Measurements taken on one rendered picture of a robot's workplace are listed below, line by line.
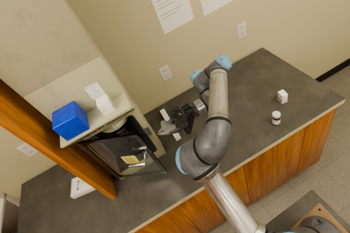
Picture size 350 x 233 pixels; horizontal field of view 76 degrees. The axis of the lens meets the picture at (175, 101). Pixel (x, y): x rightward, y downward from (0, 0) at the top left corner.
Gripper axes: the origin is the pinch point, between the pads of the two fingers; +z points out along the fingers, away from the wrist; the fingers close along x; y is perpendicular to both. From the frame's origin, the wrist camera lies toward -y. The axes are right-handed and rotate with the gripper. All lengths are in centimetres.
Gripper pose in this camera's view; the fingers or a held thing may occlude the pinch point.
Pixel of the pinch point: (160, 133)
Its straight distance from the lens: 108.7
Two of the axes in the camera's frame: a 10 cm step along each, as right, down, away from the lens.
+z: -8.6, 5.1, -1.0
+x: 4.2, 5.8, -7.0
